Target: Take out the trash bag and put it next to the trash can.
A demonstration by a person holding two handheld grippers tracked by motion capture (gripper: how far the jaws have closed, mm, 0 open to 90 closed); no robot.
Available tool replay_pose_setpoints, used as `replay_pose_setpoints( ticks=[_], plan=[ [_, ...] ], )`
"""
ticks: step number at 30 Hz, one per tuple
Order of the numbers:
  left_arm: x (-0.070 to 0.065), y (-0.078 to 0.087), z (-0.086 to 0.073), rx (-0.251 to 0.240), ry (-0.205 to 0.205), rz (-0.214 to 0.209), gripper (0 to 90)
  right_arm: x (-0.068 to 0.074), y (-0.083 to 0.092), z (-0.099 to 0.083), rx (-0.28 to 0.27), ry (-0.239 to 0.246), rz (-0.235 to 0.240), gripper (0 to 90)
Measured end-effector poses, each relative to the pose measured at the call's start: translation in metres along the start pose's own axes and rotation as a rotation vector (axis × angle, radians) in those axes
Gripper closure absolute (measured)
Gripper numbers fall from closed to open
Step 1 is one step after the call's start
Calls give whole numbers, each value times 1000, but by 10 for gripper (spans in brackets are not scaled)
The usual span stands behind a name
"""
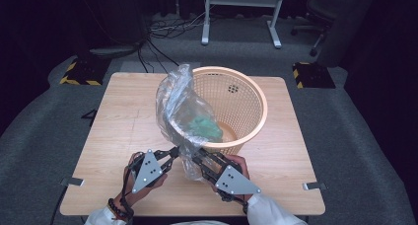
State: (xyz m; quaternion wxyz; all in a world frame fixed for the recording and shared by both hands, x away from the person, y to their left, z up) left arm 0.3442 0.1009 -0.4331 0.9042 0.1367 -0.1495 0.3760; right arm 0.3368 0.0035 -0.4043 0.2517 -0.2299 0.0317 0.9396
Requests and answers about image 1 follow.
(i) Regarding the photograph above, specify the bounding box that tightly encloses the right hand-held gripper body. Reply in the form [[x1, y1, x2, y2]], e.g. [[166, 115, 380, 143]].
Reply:
[[203, 161, 263, 202]]

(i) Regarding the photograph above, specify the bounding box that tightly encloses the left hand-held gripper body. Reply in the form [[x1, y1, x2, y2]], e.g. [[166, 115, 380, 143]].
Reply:
[[127, 148, 165, 194]]

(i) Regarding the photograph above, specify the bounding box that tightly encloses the clear plastic bag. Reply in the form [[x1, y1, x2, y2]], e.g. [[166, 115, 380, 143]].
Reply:
[[155, 63, 225, 183]]

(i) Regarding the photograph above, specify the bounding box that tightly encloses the beige plastic mesh wastebasket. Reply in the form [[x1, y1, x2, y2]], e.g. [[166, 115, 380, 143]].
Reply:
[[191, 65, 269, 156]]

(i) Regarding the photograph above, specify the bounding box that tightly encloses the person's right hand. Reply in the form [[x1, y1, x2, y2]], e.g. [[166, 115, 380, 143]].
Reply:
[[225, 154, 263, 203]]

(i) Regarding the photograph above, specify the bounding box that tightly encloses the person's left hand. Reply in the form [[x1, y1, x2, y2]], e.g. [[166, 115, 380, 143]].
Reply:
[[114, 152, 169, 206]]

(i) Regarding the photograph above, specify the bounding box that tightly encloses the crumpled green paper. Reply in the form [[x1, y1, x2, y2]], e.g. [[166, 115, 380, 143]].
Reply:
[[186, 114, 225, 143]]

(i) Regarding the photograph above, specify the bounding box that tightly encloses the black yellow striped base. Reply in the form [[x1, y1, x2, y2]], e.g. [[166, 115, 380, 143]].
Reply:
[[59, 55, 111, 87], [292, 61, 337, 90]]

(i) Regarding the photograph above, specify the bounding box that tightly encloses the flat grey stand base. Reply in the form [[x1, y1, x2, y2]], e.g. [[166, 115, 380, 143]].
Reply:
[[89, 44, 143, 59]]

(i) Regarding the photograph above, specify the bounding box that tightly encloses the black office chair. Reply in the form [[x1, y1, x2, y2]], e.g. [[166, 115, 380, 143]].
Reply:
[[290, 0, 347, 58]]

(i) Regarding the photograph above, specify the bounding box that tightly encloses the grey fabric cover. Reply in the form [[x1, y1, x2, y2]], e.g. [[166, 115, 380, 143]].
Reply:
[[315, 0, 380, 69]]

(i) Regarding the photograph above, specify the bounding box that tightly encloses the right hand-held gripper cable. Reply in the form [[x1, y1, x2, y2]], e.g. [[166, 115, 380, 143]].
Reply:
[[225, 190, 249, 215]]

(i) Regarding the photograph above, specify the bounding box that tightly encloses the hand-held gripper cable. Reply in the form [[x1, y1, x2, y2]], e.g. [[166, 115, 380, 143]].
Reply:
[[119, 162, 136, 219], [225, 190, 249, 215]]

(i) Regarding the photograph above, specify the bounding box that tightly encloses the left hand-held gripper cable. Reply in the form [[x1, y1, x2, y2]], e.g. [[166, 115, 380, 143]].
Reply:
[[119, 162, 136, 219]]

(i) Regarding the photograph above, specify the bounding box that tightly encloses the dark beaded bracelet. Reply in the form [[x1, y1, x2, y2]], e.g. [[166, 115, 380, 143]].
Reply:
[[106, 197, 135, 221]]

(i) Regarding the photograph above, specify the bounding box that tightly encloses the metal table bracket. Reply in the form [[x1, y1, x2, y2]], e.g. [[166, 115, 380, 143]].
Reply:
[[59, 176, 86, 188], [302, 182, 328, 191]]

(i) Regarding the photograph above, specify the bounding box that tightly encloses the black cable under table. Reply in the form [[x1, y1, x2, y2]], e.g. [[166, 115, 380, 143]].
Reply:
[[49, 185, 68, 225]]

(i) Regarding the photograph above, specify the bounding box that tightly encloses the bundle of floor cables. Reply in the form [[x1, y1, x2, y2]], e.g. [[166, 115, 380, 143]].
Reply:
[[135, 10, 209, 75]]

